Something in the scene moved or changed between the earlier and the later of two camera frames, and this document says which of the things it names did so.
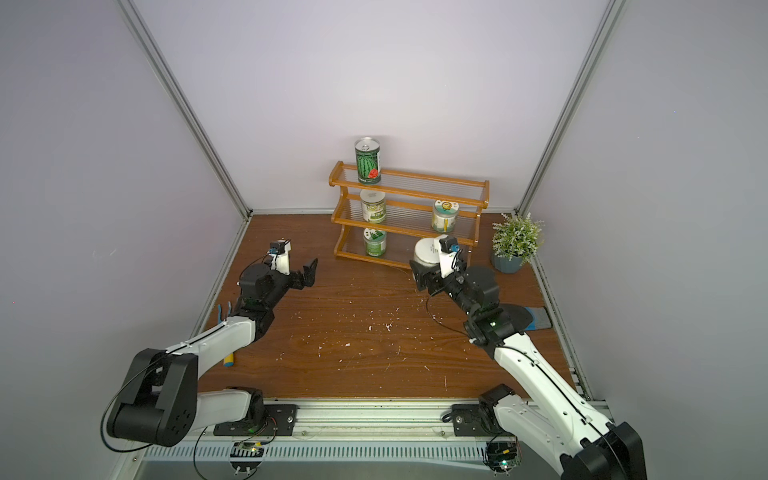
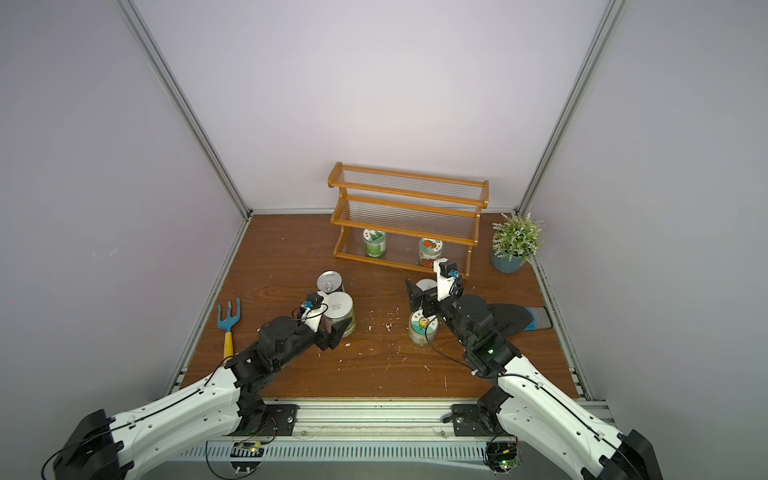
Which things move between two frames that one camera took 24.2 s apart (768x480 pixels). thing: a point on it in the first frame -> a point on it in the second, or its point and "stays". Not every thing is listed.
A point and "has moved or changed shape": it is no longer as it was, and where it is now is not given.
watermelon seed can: x=368 y=155 -> x=330 y=282
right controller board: x=503 y=453 stays
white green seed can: x=373 y=202 -> x=339 y=306
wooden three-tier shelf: x=380 y=214 stays
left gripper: x=308 y=279 -> x=332 y=338
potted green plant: x=514 y=241 stays
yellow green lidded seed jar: x=444 y=215 -> x=423 y=329
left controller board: x=246 y=457 stays
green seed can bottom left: x=375 y=241 stays
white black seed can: x=426 y=252 has moved or changed shape
